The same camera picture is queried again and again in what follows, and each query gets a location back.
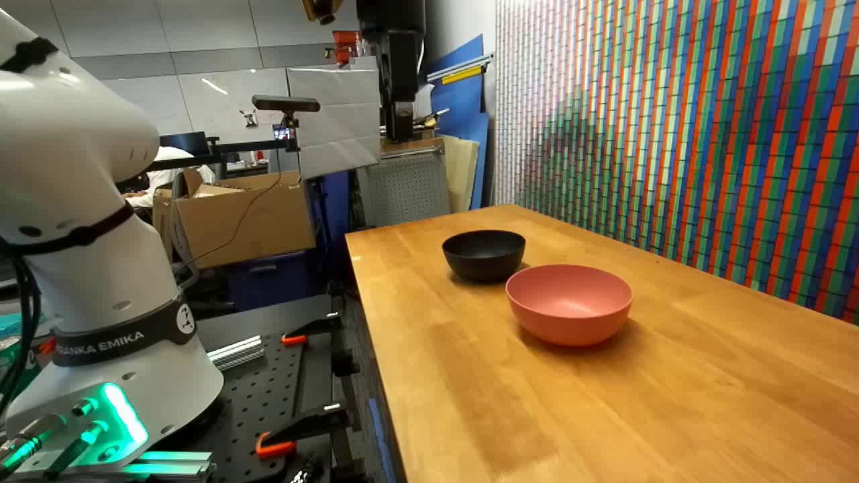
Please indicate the black frying pan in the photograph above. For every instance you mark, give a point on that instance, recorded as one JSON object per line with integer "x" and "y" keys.
{"x": 485, "y": 255}

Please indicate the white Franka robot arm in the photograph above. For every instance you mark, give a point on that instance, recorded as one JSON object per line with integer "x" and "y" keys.
{"x": 72, "y": 135}

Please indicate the beige board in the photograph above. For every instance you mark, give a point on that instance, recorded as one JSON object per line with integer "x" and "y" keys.
{"x": 459, "y": 175}

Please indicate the blue board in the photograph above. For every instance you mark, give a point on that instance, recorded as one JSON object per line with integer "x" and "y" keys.
{"x": 459, "y": 109}

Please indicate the pink bowl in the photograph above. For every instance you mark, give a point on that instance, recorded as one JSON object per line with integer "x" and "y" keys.
{"x": 567, "y": 310}

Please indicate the translucent white panel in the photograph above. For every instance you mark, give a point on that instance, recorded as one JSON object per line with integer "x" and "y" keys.
{"x": 337, "y": 122}

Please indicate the orange black clamp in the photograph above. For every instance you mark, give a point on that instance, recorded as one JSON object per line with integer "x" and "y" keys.
{"x": 304, "y": 337}
{"x": 286, "y": 435}

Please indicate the black upright column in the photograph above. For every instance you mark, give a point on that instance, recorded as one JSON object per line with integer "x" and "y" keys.
{"x": 398, "y": 62}

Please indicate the brown cardboard box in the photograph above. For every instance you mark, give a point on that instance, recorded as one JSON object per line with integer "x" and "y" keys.
{"x": 243, "y": 219}

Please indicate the silver aluminium extrusion bar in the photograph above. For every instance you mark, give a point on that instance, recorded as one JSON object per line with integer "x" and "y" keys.
{"x": 234, "y": 352}
{"x": 171, "y": 463}

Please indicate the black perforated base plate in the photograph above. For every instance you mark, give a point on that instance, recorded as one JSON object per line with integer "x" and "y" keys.
{"x": 259, "y": 398}

